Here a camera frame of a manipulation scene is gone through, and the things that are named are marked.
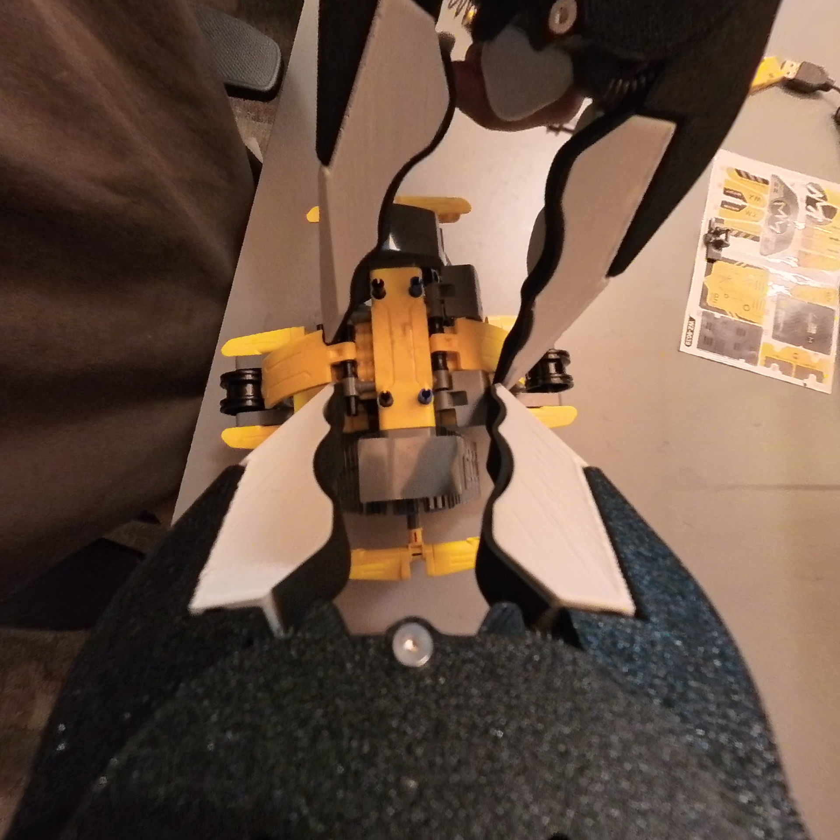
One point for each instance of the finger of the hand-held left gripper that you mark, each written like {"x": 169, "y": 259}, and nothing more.
{"x": 380, "y": 131}
{"x": 610, "y": 197}

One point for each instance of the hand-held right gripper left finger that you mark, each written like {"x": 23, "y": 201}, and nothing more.
{"x": 275, "y": 518}

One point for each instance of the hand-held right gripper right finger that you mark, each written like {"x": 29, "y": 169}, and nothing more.
{"x": 558, "y": 518}

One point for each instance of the yellow grey toy brick vehicle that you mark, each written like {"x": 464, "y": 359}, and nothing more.
{"x": 400, "y": 334}

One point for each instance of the person's left hand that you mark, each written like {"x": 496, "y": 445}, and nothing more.
{"x": 476, "y": 105}

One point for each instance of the small black brick connector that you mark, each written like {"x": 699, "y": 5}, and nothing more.
{"x": 718, "y": 236}

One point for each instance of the yellow brick beam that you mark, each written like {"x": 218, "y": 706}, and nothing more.
{"x": 771, "y": 72}

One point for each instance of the black mesh office chair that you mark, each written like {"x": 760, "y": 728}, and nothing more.
{"x": 253, "y": 59}

